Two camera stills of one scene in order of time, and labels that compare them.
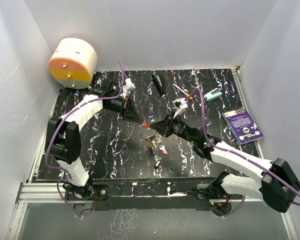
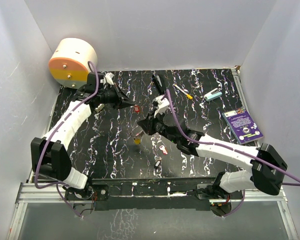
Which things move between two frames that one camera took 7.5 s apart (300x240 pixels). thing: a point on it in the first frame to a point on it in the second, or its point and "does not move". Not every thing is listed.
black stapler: [159, 84] does not move
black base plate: [146, 196] does not move
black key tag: [156, 164] does not move
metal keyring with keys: [149, 135] to [137, 138]
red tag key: [162, 148] does not move
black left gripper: [132, 115] to [119, 93]
